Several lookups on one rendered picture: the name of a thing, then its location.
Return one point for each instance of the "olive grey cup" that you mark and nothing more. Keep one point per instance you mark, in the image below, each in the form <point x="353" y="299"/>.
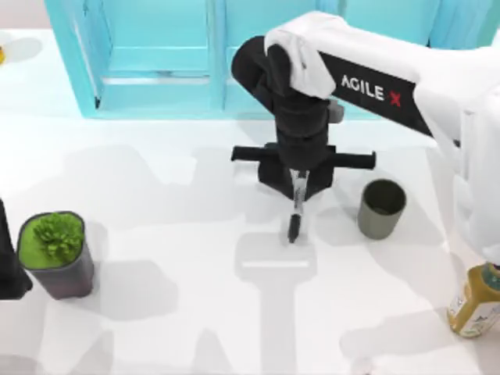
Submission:
<point x="381" y="213"/>

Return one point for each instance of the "light blue rack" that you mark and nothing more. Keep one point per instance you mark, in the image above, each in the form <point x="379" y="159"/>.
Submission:
<point x="164" y="58"/>

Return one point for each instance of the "yellow bottle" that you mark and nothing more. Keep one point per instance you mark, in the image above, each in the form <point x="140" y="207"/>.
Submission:
<point x="476" y="304"/>

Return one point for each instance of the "grey pot with green plant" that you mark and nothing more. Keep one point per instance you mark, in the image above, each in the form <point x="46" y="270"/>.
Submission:
<point x="54" y="250"/>

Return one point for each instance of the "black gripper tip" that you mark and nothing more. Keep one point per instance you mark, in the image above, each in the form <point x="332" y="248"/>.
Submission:
<point x="9" y="258"/>

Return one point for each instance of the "yellow object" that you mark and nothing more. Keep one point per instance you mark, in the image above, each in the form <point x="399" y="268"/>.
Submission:
<point x="2" y="54"/>

